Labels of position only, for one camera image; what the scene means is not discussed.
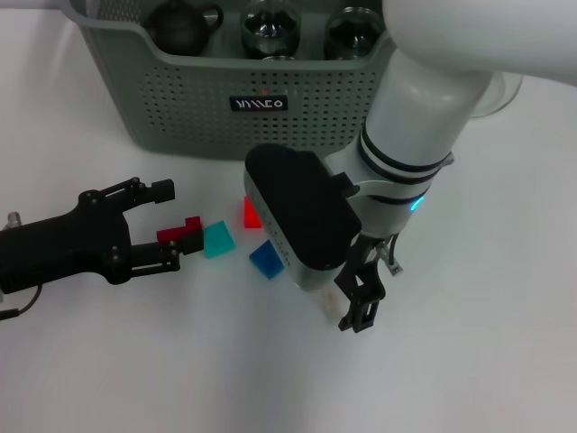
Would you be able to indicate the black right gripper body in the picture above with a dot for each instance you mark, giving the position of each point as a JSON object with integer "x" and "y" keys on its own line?
{"x": 365, "y": 279}

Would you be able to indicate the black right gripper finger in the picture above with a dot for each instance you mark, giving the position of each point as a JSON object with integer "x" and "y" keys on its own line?
{"x": 356, "y": 322}

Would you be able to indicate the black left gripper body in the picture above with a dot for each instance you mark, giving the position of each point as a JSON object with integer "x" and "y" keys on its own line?
{"x": 67, "y": 248}

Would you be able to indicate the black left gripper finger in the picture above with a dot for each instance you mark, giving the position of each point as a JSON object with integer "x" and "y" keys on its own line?
{"x": 163, "y": 190}
{"x": 193, "y": 244}

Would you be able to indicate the white plate brick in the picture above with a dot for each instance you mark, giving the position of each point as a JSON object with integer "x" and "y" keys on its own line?
{"x": 331, "y": 302}

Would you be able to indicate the glass teacup with black sleeve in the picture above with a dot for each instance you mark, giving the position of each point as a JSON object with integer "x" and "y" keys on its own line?
{"x": 270, "y": 31}
{"x": 277, "y": 58}
{"x": 354, "y": 34}

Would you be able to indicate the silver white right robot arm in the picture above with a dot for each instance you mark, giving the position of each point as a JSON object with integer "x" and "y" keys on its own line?
{"x": 428, "y": 113}

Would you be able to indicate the grey-green perforated storage bin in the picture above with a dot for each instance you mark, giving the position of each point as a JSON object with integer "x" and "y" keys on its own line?
{"x": 203, "y": 113}

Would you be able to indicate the dark red long brick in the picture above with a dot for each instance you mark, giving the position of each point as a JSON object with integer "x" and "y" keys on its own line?
{"x": 180, "y": 230}

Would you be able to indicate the teal square plate brick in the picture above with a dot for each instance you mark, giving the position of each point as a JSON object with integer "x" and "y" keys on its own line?
{"x": 218, "y": 241}

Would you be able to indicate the tall red wedge brick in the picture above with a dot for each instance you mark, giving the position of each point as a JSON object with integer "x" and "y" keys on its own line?
{"x": 250, "y": 218}

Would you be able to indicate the blue square plate brick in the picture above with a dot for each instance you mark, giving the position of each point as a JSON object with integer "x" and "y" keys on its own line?
{"x": 268, "y": 261}

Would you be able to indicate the black ceramic teapot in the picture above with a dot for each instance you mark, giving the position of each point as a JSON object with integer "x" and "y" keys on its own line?
{"x": 176, "y": 29}

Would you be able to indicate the glass carafe with black lid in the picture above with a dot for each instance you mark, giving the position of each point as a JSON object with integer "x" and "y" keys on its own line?
{"x": 496, "y": 97}

